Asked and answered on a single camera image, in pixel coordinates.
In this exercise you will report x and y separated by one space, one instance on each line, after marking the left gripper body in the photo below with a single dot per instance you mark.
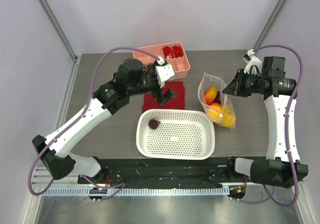
153 87

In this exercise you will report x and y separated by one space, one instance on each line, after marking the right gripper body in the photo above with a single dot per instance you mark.
240 83

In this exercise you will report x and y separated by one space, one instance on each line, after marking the dark red apple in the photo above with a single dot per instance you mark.
218 98

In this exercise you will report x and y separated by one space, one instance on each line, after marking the yellow banana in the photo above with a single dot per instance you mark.
232 111

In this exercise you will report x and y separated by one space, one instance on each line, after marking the clear zip top bag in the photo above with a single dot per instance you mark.
208 81

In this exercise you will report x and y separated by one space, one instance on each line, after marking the red yellow mango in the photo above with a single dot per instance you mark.
210 95

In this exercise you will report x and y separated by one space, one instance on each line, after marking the yellow lemon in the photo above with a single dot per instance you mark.
225 112

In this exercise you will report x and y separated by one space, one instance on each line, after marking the orange fruit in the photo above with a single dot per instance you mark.
215 112

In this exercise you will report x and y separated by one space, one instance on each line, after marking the small dark plum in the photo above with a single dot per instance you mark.
153 124

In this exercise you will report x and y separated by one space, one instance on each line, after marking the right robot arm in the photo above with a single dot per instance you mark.
267 78

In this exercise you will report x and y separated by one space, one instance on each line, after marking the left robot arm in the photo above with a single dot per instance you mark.
132 78

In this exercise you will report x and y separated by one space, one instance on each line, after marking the folded red cloth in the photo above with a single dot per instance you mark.
177 103

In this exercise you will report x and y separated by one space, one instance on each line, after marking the pink divided organizer box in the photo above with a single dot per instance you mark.
181 65

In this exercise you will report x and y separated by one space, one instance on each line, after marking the red item in organizer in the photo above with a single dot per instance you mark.
168 52
177 51

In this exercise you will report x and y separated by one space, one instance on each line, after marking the white perforated plastic basket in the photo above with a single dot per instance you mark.
181 135

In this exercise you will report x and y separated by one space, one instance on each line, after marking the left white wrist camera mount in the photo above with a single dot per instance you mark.
164 71

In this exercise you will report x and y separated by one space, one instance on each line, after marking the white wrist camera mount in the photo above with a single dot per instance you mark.
164 71
252 63

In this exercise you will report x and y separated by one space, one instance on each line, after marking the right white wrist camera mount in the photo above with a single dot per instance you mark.
252 63

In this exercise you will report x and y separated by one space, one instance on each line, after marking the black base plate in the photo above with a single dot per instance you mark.
146 173

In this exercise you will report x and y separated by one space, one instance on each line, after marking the left aluminium frame post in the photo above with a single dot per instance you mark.
53 20

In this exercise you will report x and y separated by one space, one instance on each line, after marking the aluminium frame post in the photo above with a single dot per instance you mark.
53 20
280 4

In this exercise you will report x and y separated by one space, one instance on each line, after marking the white slotted cable duct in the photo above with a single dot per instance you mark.
93 191

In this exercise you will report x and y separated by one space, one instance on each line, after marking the right aluminium frame post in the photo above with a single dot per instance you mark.
280 4

